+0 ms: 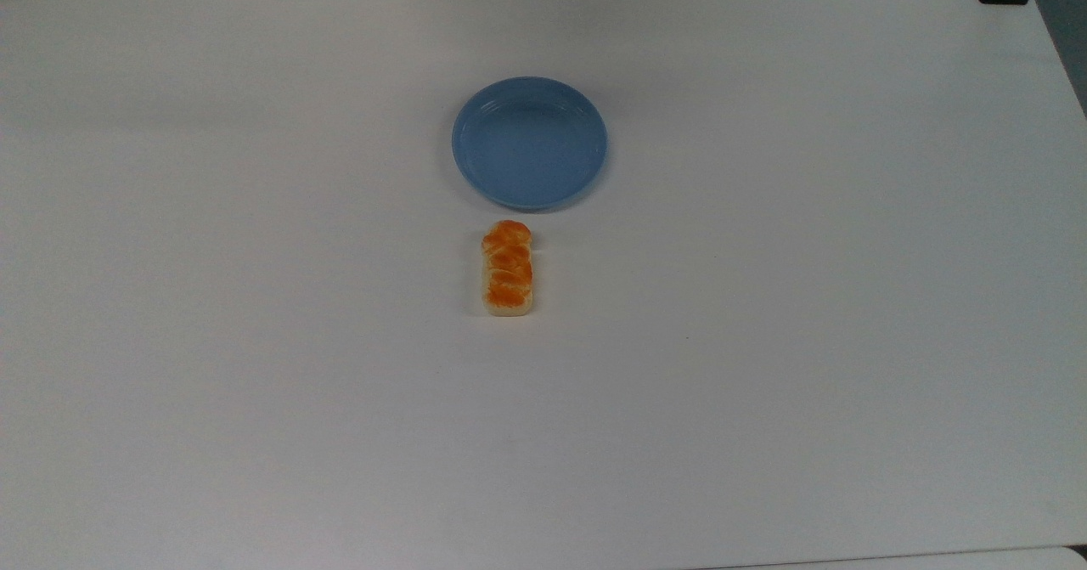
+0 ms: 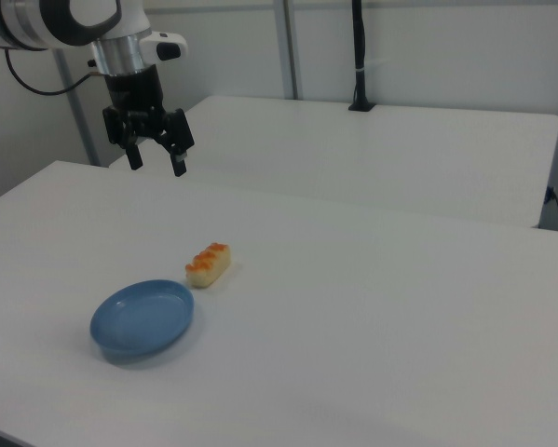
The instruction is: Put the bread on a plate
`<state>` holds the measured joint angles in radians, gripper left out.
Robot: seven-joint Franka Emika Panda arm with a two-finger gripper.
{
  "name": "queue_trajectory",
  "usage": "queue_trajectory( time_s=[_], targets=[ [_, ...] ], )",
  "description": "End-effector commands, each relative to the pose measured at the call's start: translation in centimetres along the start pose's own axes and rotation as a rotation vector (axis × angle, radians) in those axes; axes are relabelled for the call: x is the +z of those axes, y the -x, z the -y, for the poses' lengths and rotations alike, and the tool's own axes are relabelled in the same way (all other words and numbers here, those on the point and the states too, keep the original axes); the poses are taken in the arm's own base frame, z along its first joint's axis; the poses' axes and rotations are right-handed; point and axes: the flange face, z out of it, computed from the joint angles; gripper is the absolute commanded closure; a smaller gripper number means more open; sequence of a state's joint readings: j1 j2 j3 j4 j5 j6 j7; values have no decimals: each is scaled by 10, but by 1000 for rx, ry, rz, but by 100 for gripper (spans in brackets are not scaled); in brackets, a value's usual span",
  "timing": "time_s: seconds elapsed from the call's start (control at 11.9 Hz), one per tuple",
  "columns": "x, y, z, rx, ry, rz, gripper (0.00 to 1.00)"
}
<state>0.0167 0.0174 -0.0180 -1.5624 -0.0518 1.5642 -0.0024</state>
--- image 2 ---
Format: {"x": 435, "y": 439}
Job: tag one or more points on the white empty table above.
{"x": 376, "y": 153}

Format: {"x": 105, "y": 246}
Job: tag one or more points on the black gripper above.
{"x": 132, "y": 90}

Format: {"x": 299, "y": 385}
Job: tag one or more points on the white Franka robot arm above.
{"x": 27, "y": 23}

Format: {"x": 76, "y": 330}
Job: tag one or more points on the black camera stand pole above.
{"x": 361, "y": 70}

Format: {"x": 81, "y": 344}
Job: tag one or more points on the bread with orange topping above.
{"x": 208, "y": 272}

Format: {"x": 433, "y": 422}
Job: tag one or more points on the blue plate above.
{"x": 139, "y": 321}

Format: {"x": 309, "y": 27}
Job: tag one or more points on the aluminium frame post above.
{"x": 291, "y": 46}
{"x": 76, "y": 107}

